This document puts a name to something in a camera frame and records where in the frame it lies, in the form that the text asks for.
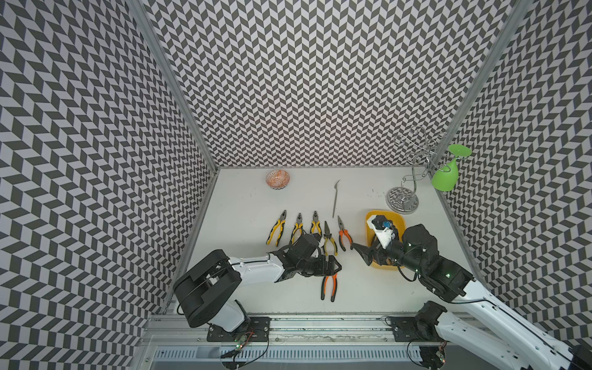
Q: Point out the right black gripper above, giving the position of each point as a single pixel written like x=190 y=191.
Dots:
x=364 y=252

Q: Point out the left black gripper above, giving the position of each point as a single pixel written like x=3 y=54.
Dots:
x=321 y=270

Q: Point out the yellow black pliers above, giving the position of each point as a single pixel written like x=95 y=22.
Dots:
x=329 y=241
x=298 y=229
x=315 y=228

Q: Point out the orange long nose pliers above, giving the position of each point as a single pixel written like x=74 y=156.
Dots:
x=345 y=240

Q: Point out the yellow combination pliers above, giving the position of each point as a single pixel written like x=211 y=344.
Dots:
x=279 y=227

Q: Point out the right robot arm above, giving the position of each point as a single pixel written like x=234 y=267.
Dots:
x=511 y=341

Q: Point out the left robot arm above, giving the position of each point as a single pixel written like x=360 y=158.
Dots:
x=204 y=292

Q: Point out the yellow plastic storage box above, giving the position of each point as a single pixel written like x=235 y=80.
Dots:
x=397 y=221

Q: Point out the silver metal fork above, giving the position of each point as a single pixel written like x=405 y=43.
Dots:
x=336 y=194

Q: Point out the orange patterned small bowl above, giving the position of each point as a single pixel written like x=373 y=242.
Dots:
x=277 y=179

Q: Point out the green plastic goblet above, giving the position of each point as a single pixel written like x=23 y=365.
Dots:
x=446 y=177

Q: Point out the chrome wire cup stand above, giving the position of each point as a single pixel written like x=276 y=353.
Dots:
x=403 y=199

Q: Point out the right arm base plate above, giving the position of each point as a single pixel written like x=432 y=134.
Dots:
x=418 y=328

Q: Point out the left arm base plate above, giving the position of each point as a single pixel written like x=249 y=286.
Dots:
x=255 y=329

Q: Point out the aluminium front rail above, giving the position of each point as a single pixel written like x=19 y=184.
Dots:
x=323 y=323

